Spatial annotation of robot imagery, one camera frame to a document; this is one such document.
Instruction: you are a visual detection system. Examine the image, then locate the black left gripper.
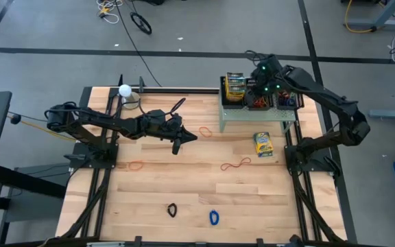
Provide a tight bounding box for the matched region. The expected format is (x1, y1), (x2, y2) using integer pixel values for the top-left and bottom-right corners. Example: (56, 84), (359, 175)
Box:
(161, 114), (198, 156)

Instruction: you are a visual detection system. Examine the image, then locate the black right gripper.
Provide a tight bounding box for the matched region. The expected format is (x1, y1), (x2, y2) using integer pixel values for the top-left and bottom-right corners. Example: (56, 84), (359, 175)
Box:
(245, 54), (285, 107)

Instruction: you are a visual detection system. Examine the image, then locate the black plastic mesh basket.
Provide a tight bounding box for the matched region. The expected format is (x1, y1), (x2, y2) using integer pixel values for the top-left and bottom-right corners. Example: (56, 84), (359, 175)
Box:
(272, 89), (305, 111)
(245, 77), (274, 112)
(219, 75), (250, 110)

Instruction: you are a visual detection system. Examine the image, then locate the red rubber band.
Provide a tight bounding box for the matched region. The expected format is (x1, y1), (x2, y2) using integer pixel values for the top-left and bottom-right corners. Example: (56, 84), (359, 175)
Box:
(219, 157), (252, 172)

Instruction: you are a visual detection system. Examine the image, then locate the black desk base beam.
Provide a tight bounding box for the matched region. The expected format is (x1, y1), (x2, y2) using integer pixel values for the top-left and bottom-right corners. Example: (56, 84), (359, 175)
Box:
(0, 163), (68, 200)

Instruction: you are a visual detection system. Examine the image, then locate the green perforated metal shelf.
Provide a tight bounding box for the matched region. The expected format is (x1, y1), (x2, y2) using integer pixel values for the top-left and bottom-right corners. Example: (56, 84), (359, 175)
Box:
(219, 76), (297, 133)

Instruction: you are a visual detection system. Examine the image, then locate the white bulb table lamp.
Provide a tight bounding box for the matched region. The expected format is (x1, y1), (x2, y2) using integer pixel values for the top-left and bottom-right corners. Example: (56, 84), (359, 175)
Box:
(117, 84), (142, 110)

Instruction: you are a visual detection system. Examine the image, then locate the black hoop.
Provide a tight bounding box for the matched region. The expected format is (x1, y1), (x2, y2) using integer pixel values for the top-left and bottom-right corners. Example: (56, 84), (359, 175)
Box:
(129, 11), (153, 36)

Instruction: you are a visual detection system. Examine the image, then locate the grey base bar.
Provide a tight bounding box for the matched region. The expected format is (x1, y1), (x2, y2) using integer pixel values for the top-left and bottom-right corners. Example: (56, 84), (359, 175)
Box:
(368, 102), (395, 121)

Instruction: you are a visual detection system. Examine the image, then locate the grey table base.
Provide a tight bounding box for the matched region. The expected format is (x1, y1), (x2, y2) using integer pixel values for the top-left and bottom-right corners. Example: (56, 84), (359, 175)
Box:
(346, 0), (395, 32)

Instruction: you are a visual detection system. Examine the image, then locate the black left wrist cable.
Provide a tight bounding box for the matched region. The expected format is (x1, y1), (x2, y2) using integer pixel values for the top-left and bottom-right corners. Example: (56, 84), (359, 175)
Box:
(137, 97), (187, 117)

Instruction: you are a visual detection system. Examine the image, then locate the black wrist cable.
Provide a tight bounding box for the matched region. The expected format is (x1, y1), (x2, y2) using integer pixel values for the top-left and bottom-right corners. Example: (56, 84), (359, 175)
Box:
(244, 49), (269, 68)
(137, 97), (187, 117)

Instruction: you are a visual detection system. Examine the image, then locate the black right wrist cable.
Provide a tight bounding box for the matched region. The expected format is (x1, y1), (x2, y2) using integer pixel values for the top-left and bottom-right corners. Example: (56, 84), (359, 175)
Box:
(244, 49), (269, 68)

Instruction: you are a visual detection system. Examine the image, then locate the long black cable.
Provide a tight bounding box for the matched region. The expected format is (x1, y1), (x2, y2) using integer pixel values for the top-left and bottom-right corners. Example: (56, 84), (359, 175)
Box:
(114, 0), (163, 88)

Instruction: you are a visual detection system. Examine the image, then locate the white and yellow cable bundle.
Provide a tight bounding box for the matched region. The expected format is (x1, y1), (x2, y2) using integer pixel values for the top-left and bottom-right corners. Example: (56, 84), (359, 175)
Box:
(95, 0), (124, 25)

